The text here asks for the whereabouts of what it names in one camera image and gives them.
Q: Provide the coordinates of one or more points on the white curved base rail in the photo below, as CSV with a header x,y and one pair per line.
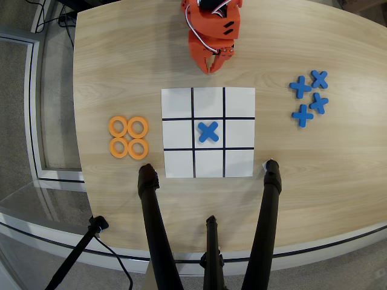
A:
x,y
45,232

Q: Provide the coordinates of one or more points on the white metal glass frame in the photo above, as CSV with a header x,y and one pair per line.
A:
x,y
31,105

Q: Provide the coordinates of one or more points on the blue foam cross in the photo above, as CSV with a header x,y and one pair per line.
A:
x,y
300,87
319,79
208,132
302,115
319,103

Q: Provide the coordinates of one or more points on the thin black tripod leg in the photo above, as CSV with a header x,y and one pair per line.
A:
x,y
212,241

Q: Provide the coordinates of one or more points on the small white tag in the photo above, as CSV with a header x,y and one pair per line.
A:
x,y
264,165

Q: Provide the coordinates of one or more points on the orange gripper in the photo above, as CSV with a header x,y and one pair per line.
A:
x,y
202,48

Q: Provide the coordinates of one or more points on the white tic-tac-toe grid sheet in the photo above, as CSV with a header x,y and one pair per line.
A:
x,y
178,102

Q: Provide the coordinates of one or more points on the black stand pole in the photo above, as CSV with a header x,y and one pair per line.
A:
x,y
75,256

